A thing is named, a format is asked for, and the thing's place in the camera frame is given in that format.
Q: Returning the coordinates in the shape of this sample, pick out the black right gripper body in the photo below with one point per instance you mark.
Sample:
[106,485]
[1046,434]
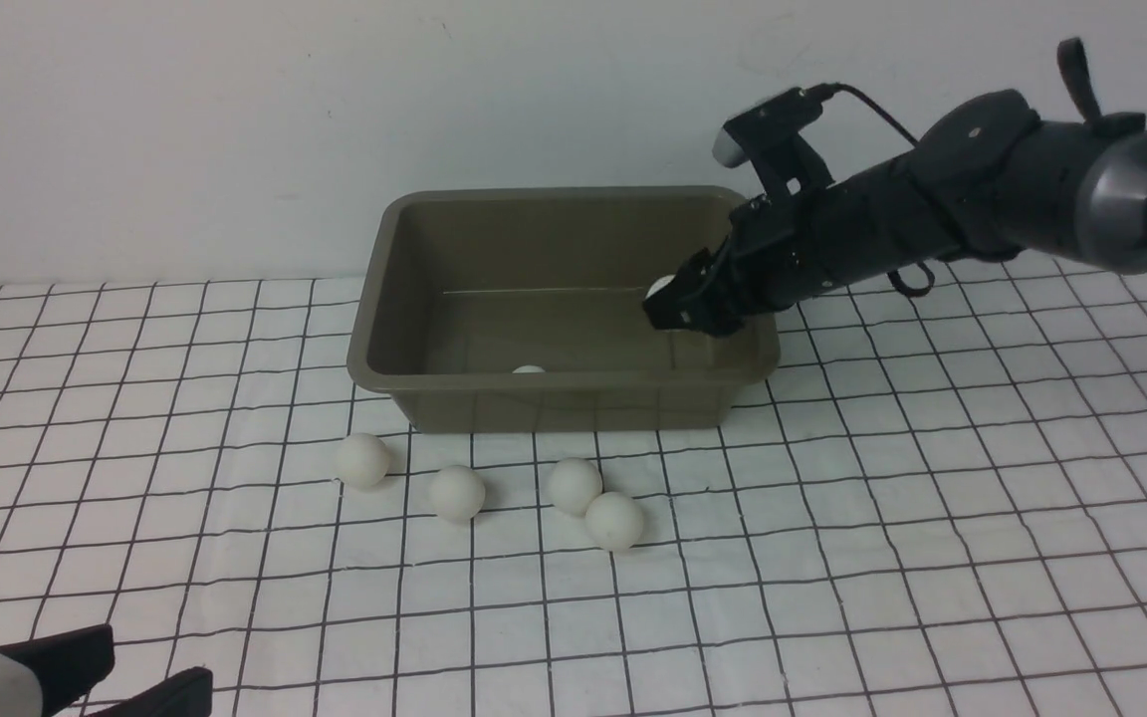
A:
[772,258]

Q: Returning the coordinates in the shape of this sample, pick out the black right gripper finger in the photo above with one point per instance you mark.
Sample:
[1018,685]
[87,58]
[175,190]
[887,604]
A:
[700,299]

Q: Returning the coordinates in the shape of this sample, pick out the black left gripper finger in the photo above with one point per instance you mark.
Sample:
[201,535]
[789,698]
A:
[67,665]
[188,693]

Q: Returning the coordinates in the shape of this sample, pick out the printed white ping-pong ball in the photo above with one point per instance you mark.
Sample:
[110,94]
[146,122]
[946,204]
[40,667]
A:
[658,285]

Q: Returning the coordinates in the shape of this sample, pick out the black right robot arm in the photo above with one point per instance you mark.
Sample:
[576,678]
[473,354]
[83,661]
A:
[985,182]

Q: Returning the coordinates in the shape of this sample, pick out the olive green plastic bin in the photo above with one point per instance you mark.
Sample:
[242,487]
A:
[463,286]

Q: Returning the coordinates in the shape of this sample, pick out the white black grid tablecloth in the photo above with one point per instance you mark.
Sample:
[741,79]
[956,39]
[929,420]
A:
[936,507]

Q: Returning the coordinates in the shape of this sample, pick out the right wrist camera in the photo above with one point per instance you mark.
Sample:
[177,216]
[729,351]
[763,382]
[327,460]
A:
[769,137]

